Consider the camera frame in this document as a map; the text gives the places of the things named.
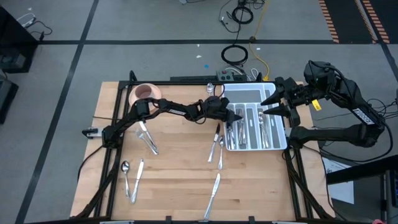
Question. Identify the grey ceramic mug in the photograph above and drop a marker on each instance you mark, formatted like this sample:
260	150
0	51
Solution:
144	91

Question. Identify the yellow tag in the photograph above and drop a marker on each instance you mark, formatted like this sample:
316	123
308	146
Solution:
316	105

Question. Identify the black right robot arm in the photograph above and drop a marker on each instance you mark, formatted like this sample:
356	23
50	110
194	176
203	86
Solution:
342	135

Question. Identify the white plastic cutlery tray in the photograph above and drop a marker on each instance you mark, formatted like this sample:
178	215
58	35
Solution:
242	96

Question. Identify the silver spoon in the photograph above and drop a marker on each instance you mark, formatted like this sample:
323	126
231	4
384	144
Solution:
125	167
210	88
221	143
266	137
261	121
263	130

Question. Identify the silver table knife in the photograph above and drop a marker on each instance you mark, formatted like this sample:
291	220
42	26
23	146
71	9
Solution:
228	137
213	196
212	152
232	140
146	132
138	180

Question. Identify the black desk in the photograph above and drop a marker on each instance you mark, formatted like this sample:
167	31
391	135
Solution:
357	170

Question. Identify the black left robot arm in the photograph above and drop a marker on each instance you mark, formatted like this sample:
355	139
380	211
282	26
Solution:
177	110

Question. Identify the black cabinet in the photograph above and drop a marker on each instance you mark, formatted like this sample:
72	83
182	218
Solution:
12	37

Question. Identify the grey power strip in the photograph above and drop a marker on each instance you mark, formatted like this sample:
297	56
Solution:
225	75

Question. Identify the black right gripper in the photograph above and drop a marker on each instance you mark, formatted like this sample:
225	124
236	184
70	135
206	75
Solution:
292	91

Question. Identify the black equipment case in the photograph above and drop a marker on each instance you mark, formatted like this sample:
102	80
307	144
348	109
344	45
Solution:
6	96

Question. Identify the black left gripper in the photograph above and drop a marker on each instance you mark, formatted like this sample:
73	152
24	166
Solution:
217	109

